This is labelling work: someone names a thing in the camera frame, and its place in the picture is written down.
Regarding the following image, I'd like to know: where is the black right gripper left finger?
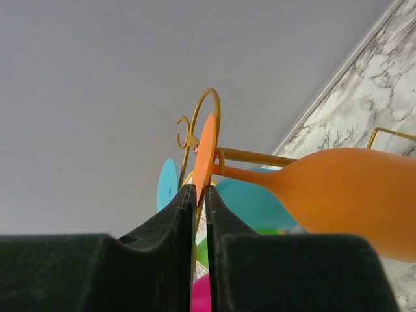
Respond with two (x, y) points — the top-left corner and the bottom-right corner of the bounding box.
(1, 185), (196, 311)

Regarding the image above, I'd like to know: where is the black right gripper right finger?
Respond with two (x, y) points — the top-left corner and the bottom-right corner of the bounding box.
(205, 187), (398, 311)

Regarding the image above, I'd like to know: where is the pink wine glass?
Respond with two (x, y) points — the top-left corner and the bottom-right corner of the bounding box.
(190, 274), (211, 312)

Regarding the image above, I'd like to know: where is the gold wire glass rack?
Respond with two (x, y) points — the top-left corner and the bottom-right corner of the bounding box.
(176, 86), (416, 283)

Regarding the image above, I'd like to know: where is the orange wine glass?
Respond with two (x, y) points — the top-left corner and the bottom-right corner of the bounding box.
(192, 112), (416, 263)

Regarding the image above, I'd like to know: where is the green wine glass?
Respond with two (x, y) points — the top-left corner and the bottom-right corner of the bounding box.
(196, 229), (286, 268)

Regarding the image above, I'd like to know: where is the teal wine glass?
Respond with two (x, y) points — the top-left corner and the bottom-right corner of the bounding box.
(156, 159), (298, 230)

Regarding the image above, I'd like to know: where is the yellow framed whiteboard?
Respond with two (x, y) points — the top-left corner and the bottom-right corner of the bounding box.
(195, 200), (207, 246)

